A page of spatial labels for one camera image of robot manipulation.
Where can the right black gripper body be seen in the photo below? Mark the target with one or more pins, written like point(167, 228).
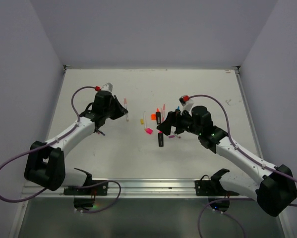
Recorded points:
point(186, 122)

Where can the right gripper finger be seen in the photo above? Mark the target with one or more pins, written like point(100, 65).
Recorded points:
point(179, 127)
point(170, 121)

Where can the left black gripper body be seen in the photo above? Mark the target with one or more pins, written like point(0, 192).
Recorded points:
point(107, 110)

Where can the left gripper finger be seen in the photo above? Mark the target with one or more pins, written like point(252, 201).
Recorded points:
point(120, 110)
point(111, 114)

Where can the black marker pen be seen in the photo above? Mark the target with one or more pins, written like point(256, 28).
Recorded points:
point(160, 139)

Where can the white pen peach cap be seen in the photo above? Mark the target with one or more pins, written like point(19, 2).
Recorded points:
point(125, 106)

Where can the black orange highlighter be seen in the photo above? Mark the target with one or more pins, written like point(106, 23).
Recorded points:
point(158, 117)

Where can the orange highlighter cap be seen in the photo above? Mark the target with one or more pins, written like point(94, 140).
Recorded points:
point(153, 116)

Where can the pink highlighter cap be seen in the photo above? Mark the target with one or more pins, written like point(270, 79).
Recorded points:
point(149, 130)

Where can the pink translucent highlighter pen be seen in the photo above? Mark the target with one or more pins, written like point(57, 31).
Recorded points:
point(163, 112)

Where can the white yellow pen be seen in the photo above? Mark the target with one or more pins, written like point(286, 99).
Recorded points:
point(145, 121)

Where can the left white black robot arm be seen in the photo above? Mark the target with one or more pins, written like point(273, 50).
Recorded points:
point(46, 161)

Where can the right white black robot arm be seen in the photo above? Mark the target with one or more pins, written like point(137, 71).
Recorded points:
point(270, 186)

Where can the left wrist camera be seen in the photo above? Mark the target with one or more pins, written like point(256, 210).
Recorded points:
point(107, 87)

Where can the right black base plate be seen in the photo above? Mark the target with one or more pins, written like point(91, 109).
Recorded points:
point(211, 188)

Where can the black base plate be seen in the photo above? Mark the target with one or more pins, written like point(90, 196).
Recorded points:
point(211, 188)
point(95, 187)

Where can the aluminium mounting rail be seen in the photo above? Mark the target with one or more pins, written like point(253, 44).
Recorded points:
point(176, 188)

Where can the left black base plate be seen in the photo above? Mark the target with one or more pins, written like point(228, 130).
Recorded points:
point(95, 187)

